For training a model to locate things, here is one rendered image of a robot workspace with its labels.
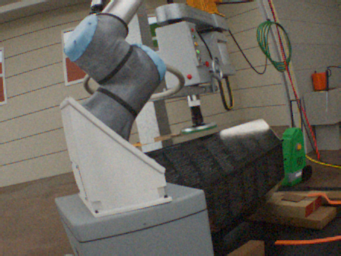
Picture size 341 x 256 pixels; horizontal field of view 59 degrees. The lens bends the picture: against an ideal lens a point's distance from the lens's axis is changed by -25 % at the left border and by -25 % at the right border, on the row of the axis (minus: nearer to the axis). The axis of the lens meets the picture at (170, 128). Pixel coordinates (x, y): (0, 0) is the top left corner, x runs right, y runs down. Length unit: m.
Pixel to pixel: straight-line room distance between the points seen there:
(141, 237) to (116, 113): 0.35
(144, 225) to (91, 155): 0.23
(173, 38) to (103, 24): 1.30
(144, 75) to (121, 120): 0.14
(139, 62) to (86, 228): 0.50
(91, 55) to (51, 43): 7.38
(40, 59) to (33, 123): 1.50
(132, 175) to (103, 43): 0.37
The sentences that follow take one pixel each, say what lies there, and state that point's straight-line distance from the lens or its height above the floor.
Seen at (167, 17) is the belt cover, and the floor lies 1.62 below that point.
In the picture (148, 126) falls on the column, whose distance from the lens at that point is 3.15.
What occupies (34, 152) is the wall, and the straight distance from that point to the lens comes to 8.12.
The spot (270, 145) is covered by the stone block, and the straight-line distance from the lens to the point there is 2.51.
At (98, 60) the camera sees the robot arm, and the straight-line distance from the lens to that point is 1.05.
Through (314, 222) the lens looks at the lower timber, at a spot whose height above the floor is 0.07.
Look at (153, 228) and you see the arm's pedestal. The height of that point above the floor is 0.78.
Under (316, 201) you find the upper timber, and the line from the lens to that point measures 2.65.
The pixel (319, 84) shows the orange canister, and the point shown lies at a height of 0.95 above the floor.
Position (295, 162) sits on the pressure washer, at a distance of 3.71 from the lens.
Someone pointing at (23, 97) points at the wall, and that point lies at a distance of 8.14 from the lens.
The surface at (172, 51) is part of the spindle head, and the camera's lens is 2.33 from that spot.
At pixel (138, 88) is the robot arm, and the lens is 1.09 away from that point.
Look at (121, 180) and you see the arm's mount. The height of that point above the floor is 0.93.
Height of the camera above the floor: 1.11
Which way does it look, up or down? 4 degrees down
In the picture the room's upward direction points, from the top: 11 degrees counter-clockwise
